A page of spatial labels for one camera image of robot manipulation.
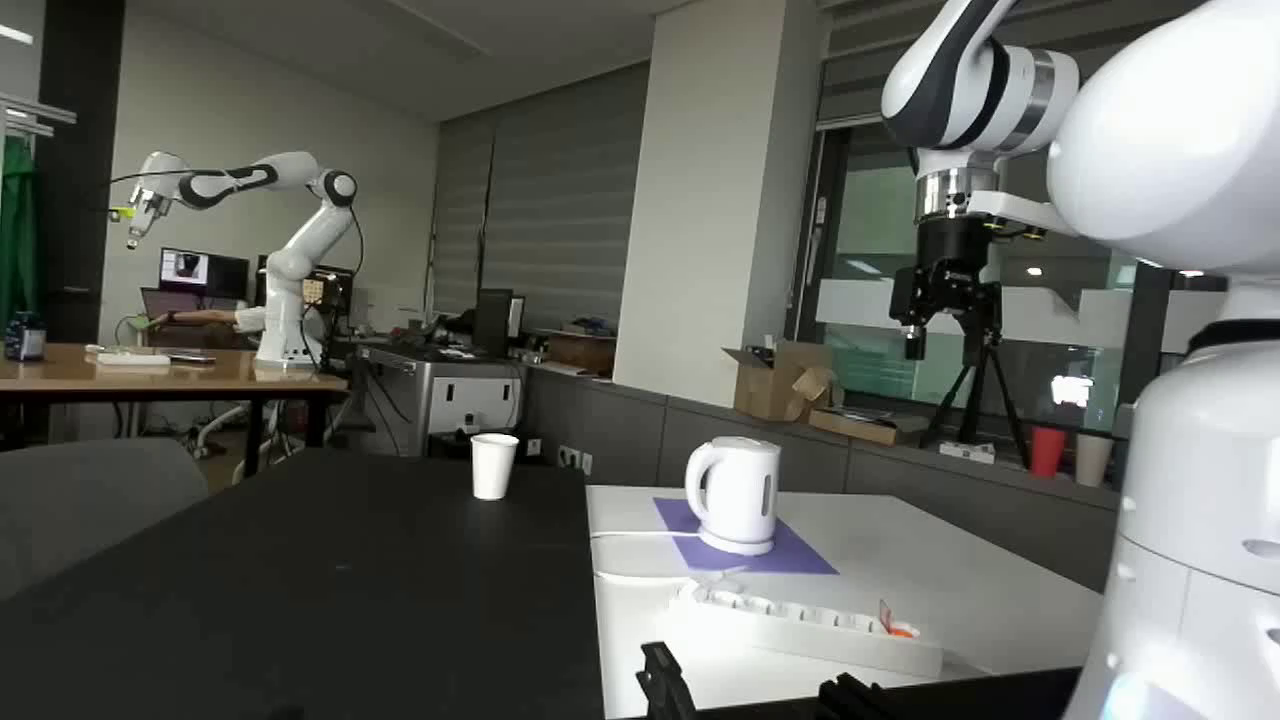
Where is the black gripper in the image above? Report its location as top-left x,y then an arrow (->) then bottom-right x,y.
887,210 -> 1005,365

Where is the white electric kettle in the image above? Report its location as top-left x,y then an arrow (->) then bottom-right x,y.
680,432 -> 787,558

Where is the flat cardboard piece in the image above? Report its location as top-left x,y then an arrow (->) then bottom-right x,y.
805,404 -> 900,449

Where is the red cup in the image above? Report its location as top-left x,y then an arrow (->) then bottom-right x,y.
1025,422 -> 1073,484

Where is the open cardboard box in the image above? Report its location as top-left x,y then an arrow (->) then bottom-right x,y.
722,337 -> 838,428

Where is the beige cup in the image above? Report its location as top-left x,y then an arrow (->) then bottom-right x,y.
1073,432 -> 1116,491

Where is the purple paper mat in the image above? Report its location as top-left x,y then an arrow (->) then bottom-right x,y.
650,491 -> 838,578

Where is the white power strip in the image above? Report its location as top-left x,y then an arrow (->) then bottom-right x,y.
674,578 -> 940,660

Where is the black table clamp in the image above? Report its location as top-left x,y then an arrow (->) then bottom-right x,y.
813,666 -> 887,720
630,637 -> 699,720

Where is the black computer case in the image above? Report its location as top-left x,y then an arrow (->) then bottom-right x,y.
472,285 -> 527,359

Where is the white paper cup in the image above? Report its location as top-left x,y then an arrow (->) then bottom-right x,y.
467,428 -> 525,509

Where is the grey metal cabinet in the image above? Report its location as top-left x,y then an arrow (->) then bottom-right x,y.
354,345 -> 527,459

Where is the computer monitor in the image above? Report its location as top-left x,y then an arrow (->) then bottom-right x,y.
157,245 -> 254,302

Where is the wooden table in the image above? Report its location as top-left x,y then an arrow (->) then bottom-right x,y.
0,341 -> 352,484

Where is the grey chair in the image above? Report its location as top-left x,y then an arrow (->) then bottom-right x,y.
0,436 -> 213,609

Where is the green cloth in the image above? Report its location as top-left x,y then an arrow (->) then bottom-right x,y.
0,129 -> 40,333

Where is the black camera tripod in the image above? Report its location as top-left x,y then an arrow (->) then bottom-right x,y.
914,285 -> 1037,473

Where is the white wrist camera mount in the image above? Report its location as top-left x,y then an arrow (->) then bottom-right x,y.
958,186 -> 1059,241

